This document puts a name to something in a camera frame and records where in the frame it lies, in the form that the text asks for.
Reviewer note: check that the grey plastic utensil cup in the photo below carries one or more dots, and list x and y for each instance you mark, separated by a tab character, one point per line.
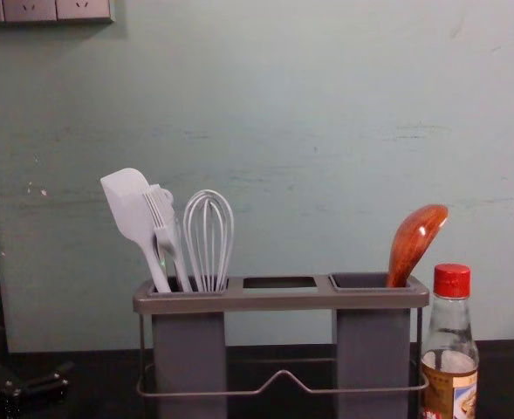
189	349
372	349

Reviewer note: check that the pale grey silicone spatula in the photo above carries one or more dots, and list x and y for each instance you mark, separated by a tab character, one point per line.
125	201

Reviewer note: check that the pale grey silicone whisk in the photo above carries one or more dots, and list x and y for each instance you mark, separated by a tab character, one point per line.
208	235

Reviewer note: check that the grey metal utensil rack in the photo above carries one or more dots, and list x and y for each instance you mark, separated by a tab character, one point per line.
278	298

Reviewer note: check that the brown wooden spoon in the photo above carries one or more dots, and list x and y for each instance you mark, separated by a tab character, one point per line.
413	238

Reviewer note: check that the clear glass bottle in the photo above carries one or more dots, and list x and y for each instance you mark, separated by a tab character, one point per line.
448	349

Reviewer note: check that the red bottle cap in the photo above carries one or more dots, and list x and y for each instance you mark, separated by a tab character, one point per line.
452	280

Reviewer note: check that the black table cloth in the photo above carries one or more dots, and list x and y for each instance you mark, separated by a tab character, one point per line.
509	384

